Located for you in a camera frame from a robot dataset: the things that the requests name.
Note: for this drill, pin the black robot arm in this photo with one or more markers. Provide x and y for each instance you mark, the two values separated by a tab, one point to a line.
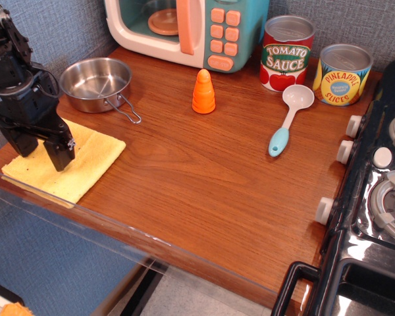
15	55

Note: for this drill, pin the toy microwave teal and white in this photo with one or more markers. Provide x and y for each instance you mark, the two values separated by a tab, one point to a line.
216	35

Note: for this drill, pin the white spoon with teal handle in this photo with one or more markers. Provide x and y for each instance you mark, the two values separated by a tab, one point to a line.
296	97

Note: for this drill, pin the white stove knob lower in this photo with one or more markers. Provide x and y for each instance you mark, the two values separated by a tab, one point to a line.
323	210

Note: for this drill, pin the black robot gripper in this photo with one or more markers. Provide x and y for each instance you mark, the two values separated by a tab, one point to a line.
29	111

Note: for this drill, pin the orange fuzzy object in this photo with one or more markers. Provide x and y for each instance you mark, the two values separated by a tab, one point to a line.
15	309

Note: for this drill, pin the yellow towel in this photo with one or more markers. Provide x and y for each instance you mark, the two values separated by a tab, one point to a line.
95	152

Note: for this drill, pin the white stove knob middle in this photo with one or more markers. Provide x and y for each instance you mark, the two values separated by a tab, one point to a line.
344	151

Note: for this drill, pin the white stove knob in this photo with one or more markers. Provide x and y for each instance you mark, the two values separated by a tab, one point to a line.
323	210
353	125
344	151

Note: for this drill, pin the white stove knob upper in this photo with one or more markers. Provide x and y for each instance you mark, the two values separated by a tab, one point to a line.
353	125

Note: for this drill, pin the black toy stove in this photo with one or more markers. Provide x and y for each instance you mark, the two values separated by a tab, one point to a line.
356	275

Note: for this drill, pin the orange toy carrot cone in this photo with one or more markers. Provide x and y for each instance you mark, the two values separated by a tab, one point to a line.
203	96

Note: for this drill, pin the tomato sauce can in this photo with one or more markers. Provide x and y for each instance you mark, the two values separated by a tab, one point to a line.
286	50

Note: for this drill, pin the small steel pan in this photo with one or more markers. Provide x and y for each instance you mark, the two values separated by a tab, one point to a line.
99	85

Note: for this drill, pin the pineapple slices can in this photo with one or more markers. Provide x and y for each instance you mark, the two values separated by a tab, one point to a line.
342	73

